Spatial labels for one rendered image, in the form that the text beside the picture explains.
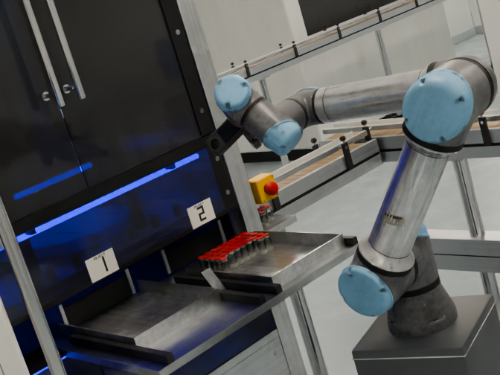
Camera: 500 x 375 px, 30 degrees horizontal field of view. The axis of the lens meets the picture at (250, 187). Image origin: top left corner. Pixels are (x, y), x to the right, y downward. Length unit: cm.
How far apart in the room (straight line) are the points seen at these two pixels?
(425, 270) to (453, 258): 129
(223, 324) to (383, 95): 64
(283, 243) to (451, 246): 88
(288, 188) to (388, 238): 114
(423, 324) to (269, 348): 83
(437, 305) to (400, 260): 21
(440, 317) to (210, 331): 51
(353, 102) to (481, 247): 138
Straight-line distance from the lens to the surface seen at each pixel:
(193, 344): 207
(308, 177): 297
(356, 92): 189
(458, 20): 1141
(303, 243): 249
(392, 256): 182
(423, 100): 164
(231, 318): 214
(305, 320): 304
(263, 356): 273
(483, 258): 320
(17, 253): 162
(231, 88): 188
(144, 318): 232
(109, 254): 237
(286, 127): 186
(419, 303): 200
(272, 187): 267
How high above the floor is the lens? 163
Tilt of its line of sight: 13 degrees down
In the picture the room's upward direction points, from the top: 17 degrees counter-clockwise
